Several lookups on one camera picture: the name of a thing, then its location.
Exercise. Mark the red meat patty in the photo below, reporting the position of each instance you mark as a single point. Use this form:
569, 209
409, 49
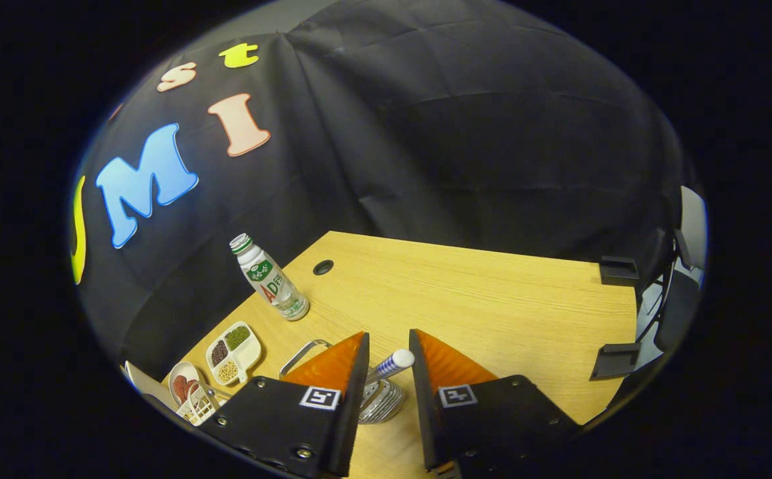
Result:
179, 384
191, 390

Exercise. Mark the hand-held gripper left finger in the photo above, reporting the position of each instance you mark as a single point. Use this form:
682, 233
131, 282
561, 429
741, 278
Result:
356, 412

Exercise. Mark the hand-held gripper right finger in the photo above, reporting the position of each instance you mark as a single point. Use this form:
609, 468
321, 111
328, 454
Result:
422, 406

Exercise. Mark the white drink bottle green label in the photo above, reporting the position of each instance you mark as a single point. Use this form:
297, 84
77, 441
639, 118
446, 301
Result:
269, 279

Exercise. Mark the pink round plate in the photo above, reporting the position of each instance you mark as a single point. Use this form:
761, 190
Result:
186, 368

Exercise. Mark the white divided snack dish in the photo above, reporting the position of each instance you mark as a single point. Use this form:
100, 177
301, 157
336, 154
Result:
251, 352

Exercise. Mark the black office chair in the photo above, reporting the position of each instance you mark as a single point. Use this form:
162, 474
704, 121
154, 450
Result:
678, 306

